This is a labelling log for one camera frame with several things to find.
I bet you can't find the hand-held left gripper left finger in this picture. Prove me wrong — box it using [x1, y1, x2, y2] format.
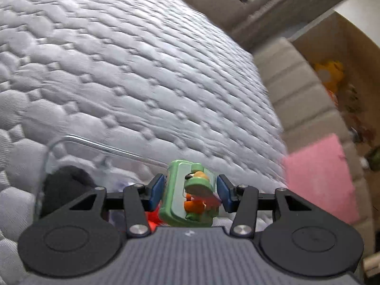
[64, 174, 166, 238]

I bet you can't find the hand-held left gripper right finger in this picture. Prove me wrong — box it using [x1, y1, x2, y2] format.
[217, 174, 320, 239]

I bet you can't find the green toy figure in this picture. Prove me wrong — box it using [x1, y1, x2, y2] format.
[159, 160, 222, 228]

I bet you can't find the clear plastic storage box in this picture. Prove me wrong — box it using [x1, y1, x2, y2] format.
[34, 134, 170, 233]

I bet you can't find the red plastic toy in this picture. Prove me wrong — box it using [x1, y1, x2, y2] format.
[145, 211, 163, 233]

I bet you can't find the black soft item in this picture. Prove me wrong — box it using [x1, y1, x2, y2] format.
[40, 166, 96, 218]

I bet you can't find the pink cloth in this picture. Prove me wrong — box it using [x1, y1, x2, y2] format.
[280, 133, 361, 225]

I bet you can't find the grey quilted mattress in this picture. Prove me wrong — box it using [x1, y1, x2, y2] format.
[0, 0, 287, 285]

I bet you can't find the yellow plush toy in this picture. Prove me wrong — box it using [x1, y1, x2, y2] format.
[314, 61, 345, 93]

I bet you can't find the cardboard box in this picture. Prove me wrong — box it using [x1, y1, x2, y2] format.
[289, 0, 380, 190]

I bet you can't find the beige padded bed frame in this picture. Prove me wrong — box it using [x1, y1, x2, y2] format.
[252, 37, 375, 257]

